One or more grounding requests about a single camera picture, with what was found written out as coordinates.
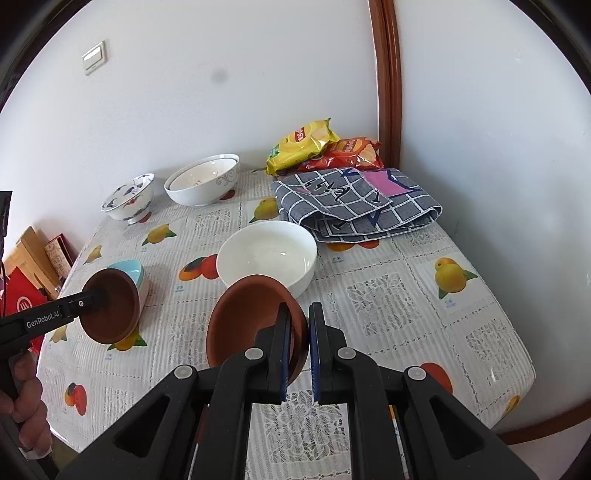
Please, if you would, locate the brown wooden door frame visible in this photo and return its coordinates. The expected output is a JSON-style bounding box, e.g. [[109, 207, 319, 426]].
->
[[368, 0, 403, 169]]

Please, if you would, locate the teal square plate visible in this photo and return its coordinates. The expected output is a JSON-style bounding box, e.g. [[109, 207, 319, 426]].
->
[[106, 259, 145, 289]]

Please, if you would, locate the small brown bowl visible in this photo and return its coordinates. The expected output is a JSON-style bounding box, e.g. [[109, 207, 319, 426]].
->
[[206, 274, 309, 386], [79, 269, 141, 344]]

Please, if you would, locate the person's left hand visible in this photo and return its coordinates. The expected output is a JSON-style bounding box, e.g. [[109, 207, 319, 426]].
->
[[0, 350, 53, 459]]

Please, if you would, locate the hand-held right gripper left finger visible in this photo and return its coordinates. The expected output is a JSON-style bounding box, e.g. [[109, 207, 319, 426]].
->
[[55, 302, 295, 480]]

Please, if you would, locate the yellow chip bag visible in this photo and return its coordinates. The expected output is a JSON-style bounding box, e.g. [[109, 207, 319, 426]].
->
[[265, 118, 341, 176]]

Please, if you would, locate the white bowl with grey flowers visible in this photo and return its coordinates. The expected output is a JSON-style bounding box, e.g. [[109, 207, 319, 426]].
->
[[216, 220, 319, 300]]

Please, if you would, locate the red chip bag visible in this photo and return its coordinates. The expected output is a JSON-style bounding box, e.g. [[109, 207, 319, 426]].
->
[[298, 136, 384, 172]]

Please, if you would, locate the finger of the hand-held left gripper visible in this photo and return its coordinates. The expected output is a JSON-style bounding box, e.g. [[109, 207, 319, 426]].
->
[[59, 285, 110, 326]]

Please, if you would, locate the wooden chair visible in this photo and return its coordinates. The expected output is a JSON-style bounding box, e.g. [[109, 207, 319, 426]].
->
[[15, 226, 62, 298]]

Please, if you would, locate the large white bowl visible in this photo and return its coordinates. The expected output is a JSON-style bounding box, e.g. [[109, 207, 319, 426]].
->
[[164, 154, 241, 207], [168, 158, 237, 191]]

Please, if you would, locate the white light switch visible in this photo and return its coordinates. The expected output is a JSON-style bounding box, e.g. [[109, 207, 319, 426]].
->
[[82, 40, 107, 75]]

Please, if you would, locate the red paper bag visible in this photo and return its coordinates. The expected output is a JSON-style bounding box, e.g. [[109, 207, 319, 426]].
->
[[0, 268, 49, 356]]

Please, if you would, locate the grey checkered cloth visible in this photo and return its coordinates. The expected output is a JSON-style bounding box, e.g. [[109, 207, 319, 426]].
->
[[270, 166, 444, 243]]

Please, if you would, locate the fruit print tablecloth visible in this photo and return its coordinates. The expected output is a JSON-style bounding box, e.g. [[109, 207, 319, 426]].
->
[[36, 167, 537, 480]]

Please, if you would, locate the blue and white patterned bowl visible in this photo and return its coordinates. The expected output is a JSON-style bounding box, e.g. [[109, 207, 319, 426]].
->
[[101, 173, 155, 225]]

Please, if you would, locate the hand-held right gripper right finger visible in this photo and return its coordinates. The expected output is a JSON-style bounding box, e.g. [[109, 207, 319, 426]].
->
[[307, 303, 526, 480]]

